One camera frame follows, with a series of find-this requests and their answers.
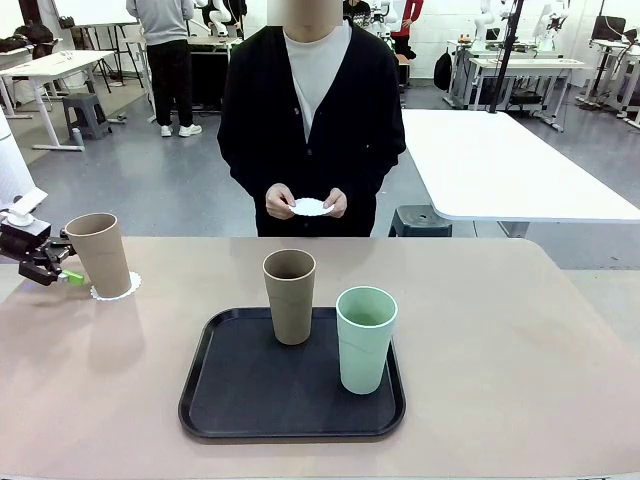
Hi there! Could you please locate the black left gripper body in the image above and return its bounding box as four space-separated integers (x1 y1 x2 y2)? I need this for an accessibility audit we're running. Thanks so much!
0 221 53 264

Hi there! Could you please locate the tan cup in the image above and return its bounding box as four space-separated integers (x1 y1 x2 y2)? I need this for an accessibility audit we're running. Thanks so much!
65 212 133 299

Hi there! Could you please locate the white scalloped coaster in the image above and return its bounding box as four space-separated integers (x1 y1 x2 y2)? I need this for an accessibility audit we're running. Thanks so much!
90 271 144 302
288 197 335 218

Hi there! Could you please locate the dark brown cup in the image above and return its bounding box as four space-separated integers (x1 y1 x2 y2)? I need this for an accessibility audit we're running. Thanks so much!
262 249 318 347

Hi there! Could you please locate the light green cup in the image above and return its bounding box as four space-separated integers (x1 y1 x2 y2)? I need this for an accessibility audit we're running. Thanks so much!
335 285 399 396

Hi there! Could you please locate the person's left forearm black sleeve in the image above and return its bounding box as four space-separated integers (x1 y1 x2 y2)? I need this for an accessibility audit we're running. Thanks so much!
334 139 407 204

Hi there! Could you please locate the person's right forearm black sleeve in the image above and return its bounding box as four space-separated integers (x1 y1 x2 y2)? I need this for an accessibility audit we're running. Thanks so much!
216 134 279 199

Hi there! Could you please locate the person's right hand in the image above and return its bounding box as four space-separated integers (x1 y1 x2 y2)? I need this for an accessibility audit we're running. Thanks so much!
265 183 298 221

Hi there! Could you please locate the person's left hand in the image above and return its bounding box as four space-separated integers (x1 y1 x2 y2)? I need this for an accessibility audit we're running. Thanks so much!
322 187 349 220

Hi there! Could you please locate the white cylindrical air purifier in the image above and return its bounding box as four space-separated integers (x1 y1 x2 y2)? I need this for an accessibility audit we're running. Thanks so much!
0 107 37 202

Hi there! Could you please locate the grey step stool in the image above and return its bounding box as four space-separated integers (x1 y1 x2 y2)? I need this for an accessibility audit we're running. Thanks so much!
61 93 113 142

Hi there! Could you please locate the white desk with white legs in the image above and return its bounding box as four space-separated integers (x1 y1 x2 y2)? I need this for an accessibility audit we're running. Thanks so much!
0 49 116 151

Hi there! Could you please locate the black bag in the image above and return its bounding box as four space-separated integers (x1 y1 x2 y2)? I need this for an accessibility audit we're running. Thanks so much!
0 24 55 54

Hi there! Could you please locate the person in grey hoodie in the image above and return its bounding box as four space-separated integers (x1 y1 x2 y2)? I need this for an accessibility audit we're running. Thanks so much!
125 0 204 139

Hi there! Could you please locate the black equipment table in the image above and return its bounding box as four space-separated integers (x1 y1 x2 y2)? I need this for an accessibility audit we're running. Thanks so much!
187 37 239 114

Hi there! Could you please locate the whiteboard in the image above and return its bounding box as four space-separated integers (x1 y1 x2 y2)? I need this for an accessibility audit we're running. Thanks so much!
52 0 140 27

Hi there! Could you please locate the black plastic tray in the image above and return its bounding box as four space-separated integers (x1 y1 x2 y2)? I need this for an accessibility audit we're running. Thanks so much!
178 306 407 444

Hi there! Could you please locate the person in black cardigan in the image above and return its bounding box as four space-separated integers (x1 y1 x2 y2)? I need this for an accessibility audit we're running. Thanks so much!
216 22 407 238

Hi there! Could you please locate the dark grey plastic stool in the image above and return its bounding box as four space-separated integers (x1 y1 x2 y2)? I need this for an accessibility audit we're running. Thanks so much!
388 204 453 238

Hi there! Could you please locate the black backpack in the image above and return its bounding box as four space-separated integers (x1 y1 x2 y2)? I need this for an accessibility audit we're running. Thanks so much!
433 48 454 93

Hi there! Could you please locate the person in red top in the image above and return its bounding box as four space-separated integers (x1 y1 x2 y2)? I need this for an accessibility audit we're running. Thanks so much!
391 0 425 51

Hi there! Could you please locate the large white table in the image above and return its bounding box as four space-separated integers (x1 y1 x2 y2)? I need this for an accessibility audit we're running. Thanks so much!
399 108 640 224

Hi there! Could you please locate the black vertical pole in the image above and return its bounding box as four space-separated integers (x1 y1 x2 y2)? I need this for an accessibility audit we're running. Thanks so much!
488 0 527 115

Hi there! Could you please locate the long white desk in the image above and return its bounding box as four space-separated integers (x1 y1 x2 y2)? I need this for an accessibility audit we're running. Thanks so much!
467 58 586 134

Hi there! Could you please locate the black monitor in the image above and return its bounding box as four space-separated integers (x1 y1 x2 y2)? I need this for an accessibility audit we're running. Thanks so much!
591 16 627 43

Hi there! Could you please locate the white standing desk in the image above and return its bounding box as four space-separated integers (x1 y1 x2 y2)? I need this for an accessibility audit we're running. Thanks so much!
589 39 640 121

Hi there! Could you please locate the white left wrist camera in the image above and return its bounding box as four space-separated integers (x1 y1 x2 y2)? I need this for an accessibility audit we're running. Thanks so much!
0 188 49 227

